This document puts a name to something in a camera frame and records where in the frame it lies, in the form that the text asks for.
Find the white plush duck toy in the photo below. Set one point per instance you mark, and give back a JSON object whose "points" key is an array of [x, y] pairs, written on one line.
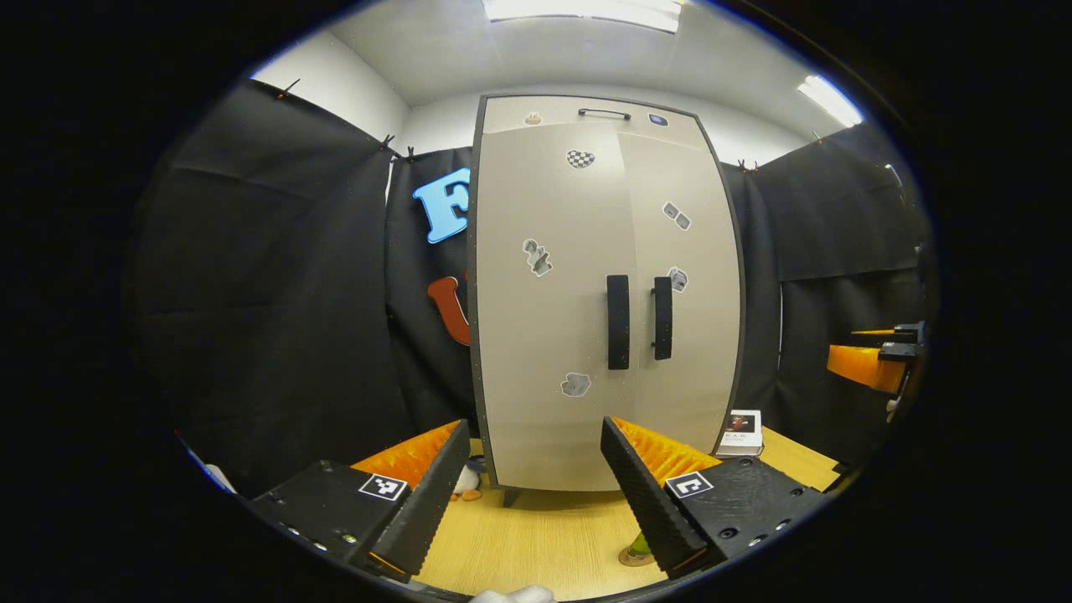
{"points": [[466, 481]]}

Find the white cabinet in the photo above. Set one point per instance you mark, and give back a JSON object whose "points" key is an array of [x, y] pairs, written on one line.
{"points": [[471, 285]]}

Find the white cabinet door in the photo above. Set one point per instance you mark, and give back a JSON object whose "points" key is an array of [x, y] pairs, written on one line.
{"points": [[544, 335], [695, 377]]}

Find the large ceiling light panel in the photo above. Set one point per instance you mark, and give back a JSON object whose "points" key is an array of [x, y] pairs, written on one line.
{"points": [[586, 12]]}

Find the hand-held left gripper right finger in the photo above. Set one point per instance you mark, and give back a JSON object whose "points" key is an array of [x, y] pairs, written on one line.
{"points": [[641, 494]]}

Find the white book with portrait cover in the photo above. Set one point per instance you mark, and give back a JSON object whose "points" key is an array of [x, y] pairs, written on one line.
{"points": [[743, 431]]}

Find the narrow ceiling light panel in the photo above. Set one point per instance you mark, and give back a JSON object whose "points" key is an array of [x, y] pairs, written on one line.
{"points": [[829, 99]]}

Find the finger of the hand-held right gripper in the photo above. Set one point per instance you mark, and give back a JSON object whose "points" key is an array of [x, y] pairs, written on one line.
{"points": [[863, 367], [900, 333]]}

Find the green label plastic bottle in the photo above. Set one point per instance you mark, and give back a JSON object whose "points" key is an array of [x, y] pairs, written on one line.
{"points": [[640, 546]]}

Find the round brown coaster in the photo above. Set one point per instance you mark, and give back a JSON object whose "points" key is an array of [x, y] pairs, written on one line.
{"points": [[630, 559]]}

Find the white cabinet drawer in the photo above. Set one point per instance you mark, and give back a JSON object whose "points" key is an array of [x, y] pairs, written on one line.
{"points": [[603, 130]]}

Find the black backdrop cloth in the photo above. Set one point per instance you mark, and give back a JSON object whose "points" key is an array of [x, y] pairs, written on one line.
{"points": [[276, 293]]}

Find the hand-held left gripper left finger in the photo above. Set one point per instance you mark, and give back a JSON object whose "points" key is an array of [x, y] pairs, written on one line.
{"points": [[427, 502]]}

